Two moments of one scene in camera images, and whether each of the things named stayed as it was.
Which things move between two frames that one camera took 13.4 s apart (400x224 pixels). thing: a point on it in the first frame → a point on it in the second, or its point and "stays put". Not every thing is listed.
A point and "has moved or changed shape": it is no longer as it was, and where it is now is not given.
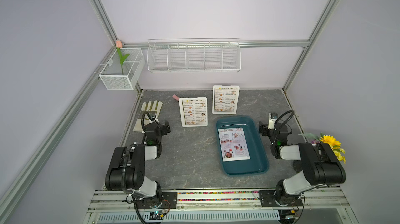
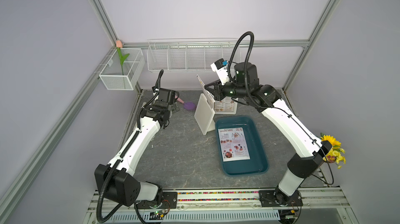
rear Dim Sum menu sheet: x=225 y=99 stays put
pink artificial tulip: x=119 y=45 stays put
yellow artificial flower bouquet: x=334 y=144 stays put
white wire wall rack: x=194 y=55 stays put
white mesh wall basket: x=111 y=71 stays put
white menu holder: x=225 y=99 stays put
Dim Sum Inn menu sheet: x=195 y=111 → x=209 y=97
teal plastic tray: x=258 y=163 stays put
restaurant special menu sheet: x=234 y=145 stays put
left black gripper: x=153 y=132 → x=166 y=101
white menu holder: x=194 y=111 has moved or changed shape
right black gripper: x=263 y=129 → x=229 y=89
